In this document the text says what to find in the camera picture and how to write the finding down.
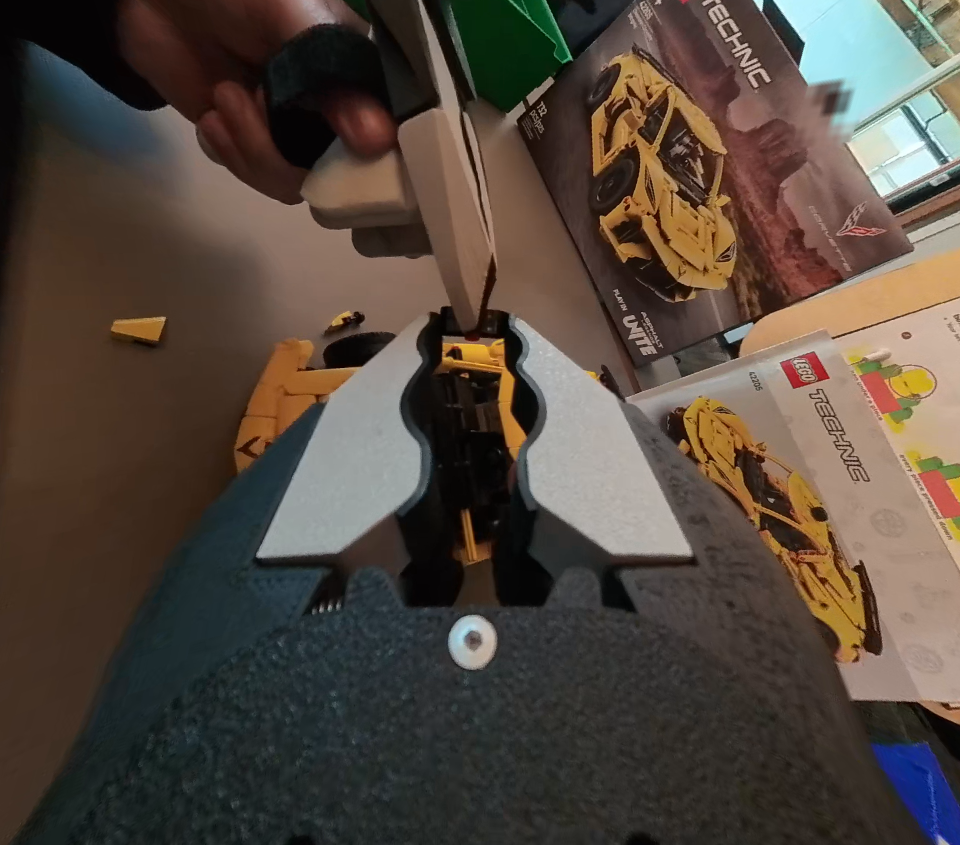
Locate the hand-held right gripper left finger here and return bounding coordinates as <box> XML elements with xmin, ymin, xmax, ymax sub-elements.
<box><xmin>256</xmin><ymin>316</ymin><xmax>451</xmax><ymax>608</ymax></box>

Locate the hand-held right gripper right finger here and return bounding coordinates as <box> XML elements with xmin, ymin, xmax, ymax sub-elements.
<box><xmin>495</xmin><ymin>316</ymin><xmax>695</xmax><ymax>608</ymax></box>

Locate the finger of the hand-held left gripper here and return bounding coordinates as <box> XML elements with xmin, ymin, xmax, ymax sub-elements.
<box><xmin>397</xmin><ymin>0</ymin><xmax>496</xmax><ymax>330</ymax></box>
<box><xmin>463</xmin><ymin>108</ymin><xmax>499</xmax><ymax>263</ymax></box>

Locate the yellow toy brick car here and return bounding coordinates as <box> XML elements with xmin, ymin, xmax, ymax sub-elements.
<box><xmin>234</xmin><ymin>316</ymin><xmax>624</xmax><ymax>565</ymax></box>

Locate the car picture instruction booklet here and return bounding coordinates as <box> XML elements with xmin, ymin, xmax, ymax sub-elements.
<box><xmin>626</xmin><ymin>331</ymin><xmax>960</xmax><ymax>704</ymax></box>

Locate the small yellow cone piece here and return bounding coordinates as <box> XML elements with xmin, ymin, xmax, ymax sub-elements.
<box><xmin>111</xmin><ymin>316</ymin><xmax>168</xmax><ymax>347</ymax></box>

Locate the instruction sheet on cardboard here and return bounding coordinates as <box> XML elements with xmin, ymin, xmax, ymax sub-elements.
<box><xmin>738</xmin><ymin>252</ymin><xmax>960</xmax><ymax>546</ymax></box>

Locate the dark toy car box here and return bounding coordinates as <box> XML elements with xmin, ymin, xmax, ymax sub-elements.
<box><xmin>517</xmin><ymin>0</ymin><xmax>916</xmax><ymax>368</ymax></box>

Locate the black monitor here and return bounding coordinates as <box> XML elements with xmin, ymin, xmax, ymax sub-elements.
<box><xmin>759</xmin><ymin>0</ymin><xmax>807</xmax><ymax>70</ymax></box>

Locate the blue plastic bin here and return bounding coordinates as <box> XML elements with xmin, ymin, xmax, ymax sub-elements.
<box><xmin>870</xmin><ymin>740</ymin><xmax>960</xmax><ymax>845</ymax></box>

